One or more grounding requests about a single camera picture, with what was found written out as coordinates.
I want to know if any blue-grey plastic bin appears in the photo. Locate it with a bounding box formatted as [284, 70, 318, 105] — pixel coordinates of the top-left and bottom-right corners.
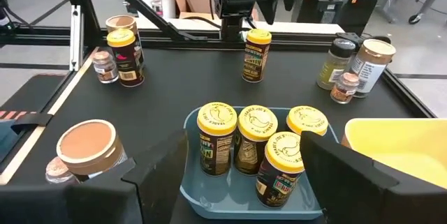
[179, 106, 340, 221]

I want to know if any shrink-wrapped black-lid spice jar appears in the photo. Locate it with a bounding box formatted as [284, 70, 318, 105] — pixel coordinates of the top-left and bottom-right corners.
[316, 38, 357, 91]

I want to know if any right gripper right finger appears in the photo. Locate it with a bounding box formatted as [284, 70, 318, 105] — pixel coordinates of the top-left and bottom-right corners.
[300, 130, 447, 224]

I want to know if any pink salt grinder jar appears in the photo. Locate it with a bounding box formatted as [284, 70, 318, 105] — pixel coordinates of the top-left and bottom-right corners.
[330, 71, 360, 105]

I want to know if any yellow-lid chili onion can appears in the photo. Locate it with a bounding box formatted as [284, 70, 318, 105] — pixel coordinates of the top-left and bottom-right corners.
[255, 131, 305, 209]
[286, 105, 330, 137]
[196, 101, 238, 177]
[241, 28, 272, 84]
[233, 104, 279, 176]
[106, 28, 145, 88]

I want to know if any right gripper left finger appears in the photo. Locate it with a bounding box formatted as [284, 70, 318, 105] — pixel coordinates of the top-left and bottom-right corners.
[0, 130, 189, 224]

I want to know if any silver aluminium extrusion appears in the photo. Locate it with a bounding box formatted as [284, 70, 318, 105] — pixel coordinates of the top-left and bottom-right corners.
[68, 4, 85, 73]

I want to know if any white flat board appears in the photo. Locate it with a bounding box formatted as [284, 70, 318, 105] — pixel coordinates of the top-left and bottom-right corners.
[138, 17, 345, 36]

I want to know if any black table clamp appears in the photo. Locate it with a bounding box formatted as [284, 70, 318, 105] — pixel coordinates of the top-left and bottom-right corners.
[10, 112, 54, 135]

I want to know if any black hazard-striped floor mat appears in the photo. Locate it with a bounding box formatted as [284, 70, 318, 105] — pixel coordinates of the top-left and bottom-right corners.
[0, 73, 69, 164]

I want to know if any small cork-lid saffron jar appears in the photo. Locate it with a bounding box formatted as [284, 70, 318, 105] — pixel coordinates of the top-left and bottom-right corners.
[45, 156, 80, 186]
[91, 50, 119, 84]

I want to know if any yellow plastic bin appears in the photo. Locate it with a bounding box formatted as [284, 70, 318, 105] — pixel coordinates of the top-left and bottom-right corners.
[341, 117, 447, 190]

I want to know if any black diagonal frame strut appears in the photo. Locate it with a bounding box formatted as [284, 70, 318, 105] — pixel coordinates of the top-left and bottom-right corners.
[92, 0, 209, 42]

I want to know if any black equipment case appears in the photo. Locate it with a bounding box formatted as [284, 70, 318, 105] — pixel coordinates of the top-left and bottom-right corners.
[298, 0, 337, 25]
[335, 0, 381, 37]

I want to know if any gold-lid furikake jar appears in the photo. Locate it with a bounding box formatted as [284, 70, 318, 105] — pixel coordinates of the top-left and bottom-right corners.
[105, 15, 145, 71]
[350, 38, 397, 98]
[56, 119, 129, 184]

